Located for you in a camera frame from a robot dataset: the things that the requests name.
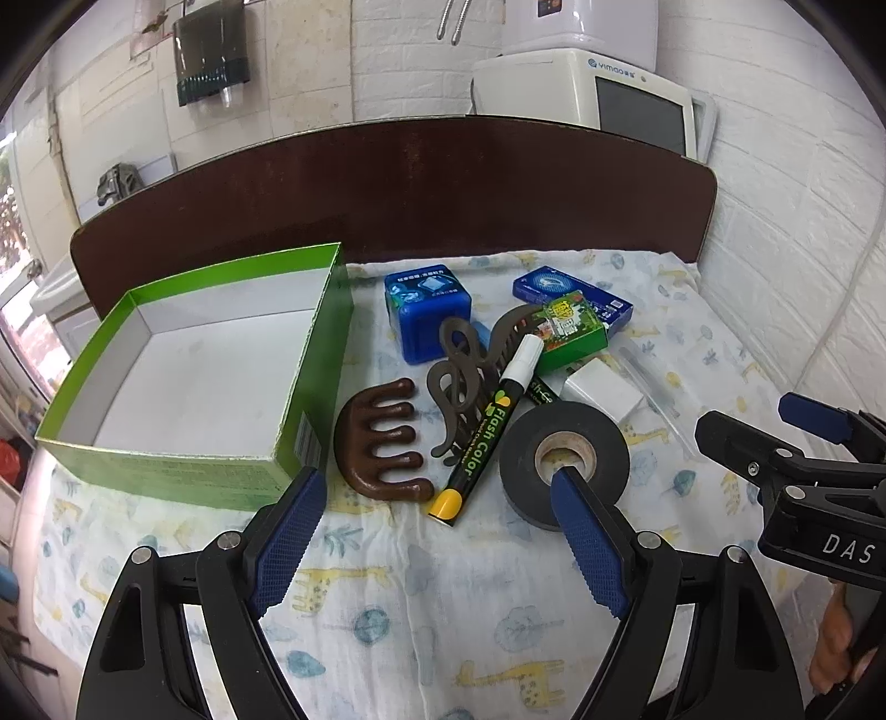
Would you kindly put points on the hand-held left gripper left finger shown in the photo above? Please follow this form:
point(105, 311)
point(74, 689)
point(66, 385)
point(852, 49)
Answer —
point(291, 536)

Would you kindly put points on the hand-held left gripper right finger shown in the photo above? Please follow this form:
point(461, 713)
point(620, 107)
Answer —
point(588, 547)

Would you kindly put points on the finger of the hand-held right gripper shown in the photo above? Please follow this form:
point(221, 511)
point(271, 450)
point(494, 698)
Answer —
point(813, 415)
point(734, 439)

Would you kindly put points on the brown wooden massage comb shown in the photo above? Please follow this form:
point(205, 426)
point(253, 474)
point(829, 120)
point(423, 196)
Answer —
point(367, 478)

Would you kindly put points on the black tape roll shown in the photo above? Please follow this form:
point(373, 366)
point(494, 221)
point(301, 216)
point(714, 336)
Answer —
point(519, 471)

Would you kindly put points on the white charger block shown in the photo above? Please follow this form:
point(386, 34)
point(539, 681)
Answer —
point(602, 388)

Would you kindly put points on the black marker with white cap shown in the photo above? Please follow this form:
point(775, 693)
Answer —
point(484, 436)

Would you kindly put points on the green cardboard box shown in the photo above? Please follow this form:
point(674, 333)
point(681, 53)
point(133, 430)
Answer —
point(194, 374)

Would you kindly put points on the brown hair claw clip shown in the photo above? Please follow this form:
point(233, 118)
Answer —
point(457, 388)

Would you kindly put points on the person's right hand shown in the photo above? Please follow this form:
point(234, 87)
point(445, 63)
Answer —
point(830, 640)

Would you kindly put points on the clear plastic tube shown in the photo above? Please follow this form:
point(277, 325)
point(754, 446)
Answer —
point(650, 388)

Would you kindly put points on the printed giraffe blanket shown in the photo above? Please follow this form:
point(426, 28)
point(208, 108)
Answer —
point(415, 588)

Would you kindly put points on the black marker pen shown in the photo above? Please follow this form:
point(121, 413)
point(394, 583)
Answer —
point(540, 393)

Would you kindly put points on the small green printed box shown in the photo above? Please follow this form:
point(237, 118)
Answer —
point(574, 339)

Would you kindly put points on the blue flat box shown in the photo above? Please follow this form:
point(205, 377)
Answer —
point(554, 284)

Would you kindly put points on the blue cube box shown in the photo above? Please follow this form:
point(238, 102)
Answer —
point(422, 325)

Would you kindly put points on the white storage shelf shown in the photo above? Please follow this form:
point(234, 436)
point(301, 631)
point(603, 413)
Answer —
point(14, 484)

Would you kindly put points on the white washbasin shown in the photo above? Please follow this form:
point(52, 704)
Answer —
point(59, 291)

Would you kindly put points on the dark wooden headboard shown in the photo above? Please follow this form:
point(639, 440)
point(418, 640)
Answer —
point(415, 194)

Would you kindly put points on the grey metal motor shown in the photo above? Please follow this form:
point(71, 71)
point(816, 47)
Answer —
point(121, 183)

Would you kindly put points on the white appliance with grey screen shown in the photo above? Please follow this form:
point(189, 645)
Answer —
point(533, 90)

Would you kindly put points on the window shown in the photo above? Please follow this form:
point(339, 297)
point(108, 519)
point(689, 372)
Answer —
point(12, 221)

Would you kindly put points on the white water heater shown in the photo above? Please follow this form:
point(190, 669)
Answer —
point(588, 21)

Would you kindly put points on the dark wall-mounted dispenser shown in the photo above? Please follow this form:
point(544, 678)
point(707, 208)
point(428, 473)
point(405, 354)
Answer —
point(207, 41)

